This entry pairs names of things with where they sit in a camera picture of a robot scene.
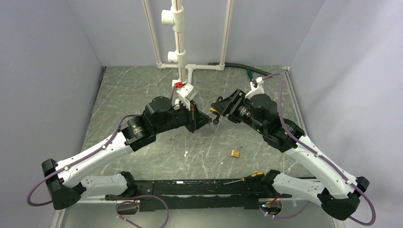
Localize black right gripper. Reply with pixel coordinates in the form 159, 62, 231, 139
211, 88, 266, 135

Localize yellow black padlock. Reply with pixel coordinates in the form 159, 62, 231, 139
210, 96, 223, 125

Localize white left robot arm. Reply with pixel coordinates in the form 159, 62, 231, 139
42, 96, 212, 210

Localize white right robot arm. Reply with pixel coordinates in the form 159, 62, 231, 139
211, 89, 369, 220

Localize brass padlock open shackle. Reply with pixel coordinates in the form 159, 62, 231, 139
230, 146, 245, 158

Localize yellow black screwdriver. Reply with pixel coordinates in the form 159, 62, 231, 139
223, 171, 265, 185

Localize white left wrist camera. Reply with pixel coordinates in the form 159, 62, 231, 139
173, 81, 198, 111

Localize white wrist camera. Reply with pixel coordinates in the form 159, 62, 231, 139
245, 77, 265, 99
173, 81, 198, 111

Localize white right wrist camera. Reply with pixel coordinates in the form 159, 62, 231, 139
245, 77, 265, 99

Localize green handled screwdriver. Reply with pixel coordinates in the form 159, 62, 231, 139
247, 69, 254, 80

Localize black rubber hose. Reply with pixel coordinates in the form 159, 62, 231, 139
208, 62, 273, 78

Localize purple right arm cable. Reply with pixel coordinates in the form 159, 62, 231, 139
261, 72, 376, 227

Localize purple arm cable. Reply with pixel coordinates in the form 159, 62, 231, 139
26, 85, 180, 208
261, 72, 376, 227

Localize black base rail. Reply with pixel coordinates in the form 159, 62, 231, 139
104, 176, 291, 212

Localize white PVC pipe frame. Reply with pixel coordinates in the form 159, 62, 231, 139
142, 0, 233, 93

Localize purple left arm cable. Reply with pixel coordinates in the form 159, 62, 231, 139
26, 85, 180, 208

